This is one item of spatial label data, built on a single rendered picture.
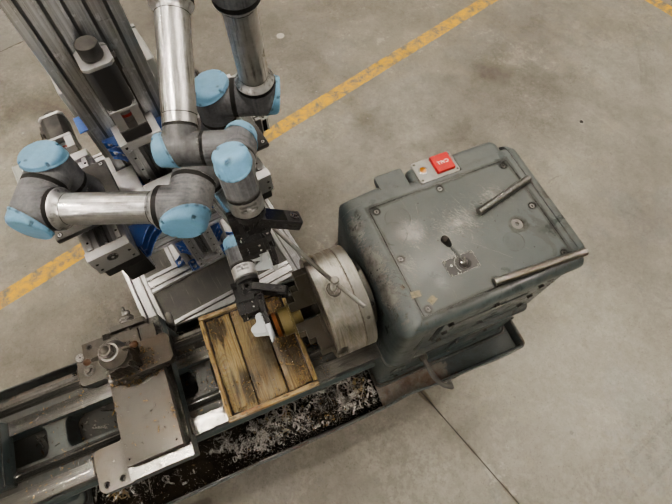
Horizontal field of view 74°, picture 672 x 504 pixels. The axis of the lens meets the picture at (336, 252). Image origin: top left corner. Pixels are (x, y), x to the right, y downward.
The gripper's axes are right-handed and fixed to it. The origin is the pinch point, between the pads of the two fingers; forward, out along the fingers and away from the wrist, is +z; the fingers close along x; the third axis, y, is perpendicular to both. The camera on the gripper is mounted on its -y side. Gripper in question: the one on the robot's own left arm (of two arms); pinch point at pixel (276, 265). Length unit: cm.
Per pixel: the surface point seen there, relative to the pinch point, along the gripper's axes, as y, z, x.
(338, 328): -9.7, 18.4, 12.3
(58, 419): 80, 46, -14
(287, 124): -47, 75, -190
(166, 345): 38.2, 28.5, -11.6
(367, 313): -18.5, 17.6, 11.8
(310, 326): -3.5, 24.5, 4.1
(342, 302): -13.0, 13.4, 8.4
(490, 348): -72, 85, 5
